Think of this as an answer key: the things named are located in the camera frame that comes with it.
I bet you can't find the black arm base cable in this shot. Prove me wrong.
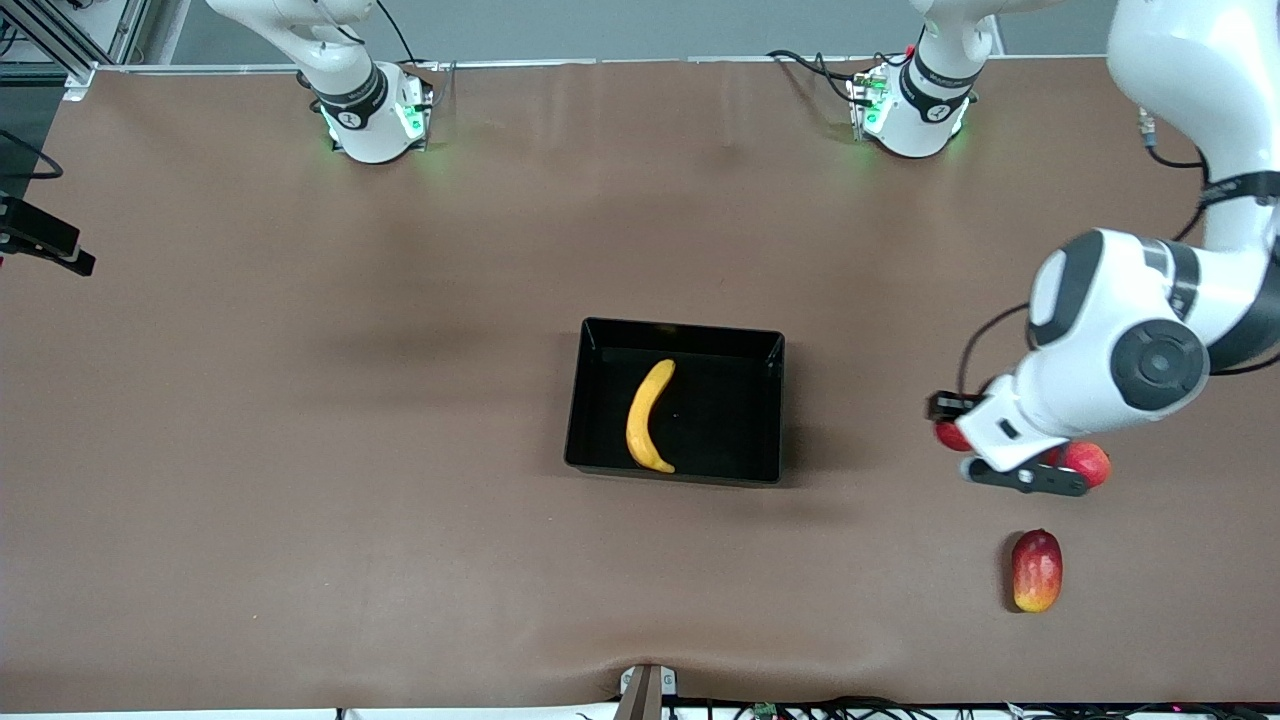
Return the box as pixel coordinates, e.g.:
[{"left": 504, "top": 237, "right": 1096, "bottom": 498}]
[
  {"left": 766, "top": 48, "right": 871, "bottom": 106},
  {"left": 375, "top": 0, "right": 446, "bottom": 71}
]

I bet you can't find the silver table edge rail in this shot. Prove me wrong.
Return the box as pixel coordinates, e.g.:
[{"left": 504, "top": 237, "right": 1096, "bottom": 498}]
[{"left": 65, "top": 55, "right": 1111, "bottom": 76}]

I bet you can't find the black right arm base cable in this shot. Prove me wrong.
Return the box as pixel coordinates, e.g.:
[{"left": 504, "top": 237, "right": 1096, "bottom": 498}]
[{"left": 375, "top": 0, "right": 446, "bottom": 71}]

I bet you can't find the yellow banana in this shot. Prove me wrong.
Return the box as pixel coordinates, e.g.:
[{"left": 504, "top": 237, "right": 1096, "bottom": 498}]
[{"left": 625, "top": 358, "right": 678, "bottom": 475}]

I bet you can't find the black left arm base cable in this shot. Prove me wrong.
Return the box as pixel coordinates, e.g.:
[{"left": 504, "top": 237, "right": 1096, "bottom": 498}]
[{"left": 766, "top": 48, "right": 871, "bottom": 106}]

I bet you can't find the black rectangular plastic tray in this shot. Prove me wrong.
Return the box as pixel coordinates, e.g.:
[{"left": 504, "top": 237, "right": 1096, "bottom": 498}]
[{"left": 563, "top": 316, "right": 787, "bottom": 489}]

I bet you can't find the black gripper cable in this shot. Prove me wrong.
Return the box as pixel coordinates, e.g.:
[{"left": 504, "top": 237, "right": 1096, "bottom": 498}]
[
  {"left": 958, "top": 108, "right": 1280, "bottom": 399},
  {"left": 0, "top": 128, "right": 64, "bottom": 181}
]

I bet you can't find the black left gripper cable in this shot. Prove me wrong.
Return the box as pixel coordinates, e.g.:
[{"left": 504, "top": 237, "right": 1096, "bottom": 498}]
[{"left": 958, "top": 108, "right": 1280, "bottom": 399}]

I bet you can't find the red yellow mango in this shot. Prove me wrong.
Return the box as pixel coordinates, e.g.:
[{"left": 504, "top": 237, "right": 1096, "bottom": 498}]
[{"left": 1010, "top": 528, "right": 1064, "bottom": 614}]

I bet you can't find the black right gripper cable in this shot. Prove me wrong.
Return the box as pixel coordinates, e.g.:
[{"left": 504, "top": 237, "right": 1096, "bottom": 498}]
[{"left": 0, "top": 128, "right": 64, "bottom": 181}]

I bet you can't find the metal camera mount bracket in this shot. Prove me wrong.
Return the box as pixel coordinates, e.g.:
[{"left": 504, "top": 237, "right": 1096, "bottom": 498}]
[{"left": 612, "top": 663, "right": 679, "bottom": 720}]

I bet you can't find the aluminium frame post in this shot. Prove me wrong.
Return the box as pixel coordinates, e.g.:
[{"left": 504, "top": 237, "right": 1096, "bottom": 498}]
[{"left": 0, "top": 0, "right": 151, "bottom": 101}]

